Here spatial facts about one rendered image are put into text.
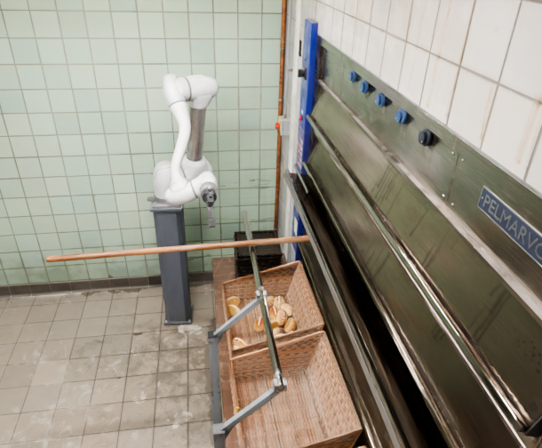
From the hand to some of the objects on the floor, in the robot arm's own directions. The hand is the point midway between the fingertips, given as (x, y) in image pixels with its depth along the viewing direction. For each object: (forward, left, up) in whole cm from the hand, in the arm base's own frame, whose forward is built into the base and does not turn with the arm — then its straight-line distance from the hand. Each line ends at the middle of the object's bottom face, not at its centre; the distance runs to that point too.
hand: (211, 213), depth 224 cm
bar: (+33, +8, -134) cm, 138 cm away
